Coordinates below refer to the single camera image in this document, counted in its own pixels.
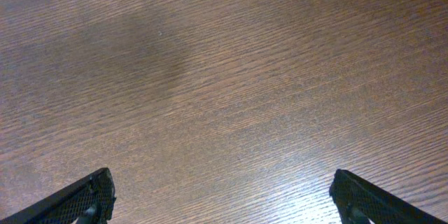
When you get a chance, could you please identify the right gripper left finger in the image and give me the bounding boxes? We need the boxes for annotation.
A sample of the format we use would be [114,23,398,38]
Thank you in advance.
[1,167,116,224]

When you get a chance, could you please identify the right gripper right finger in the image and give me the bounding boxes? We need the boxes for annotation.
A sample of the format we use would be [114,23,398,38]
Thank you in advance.
[329,169,447,224]

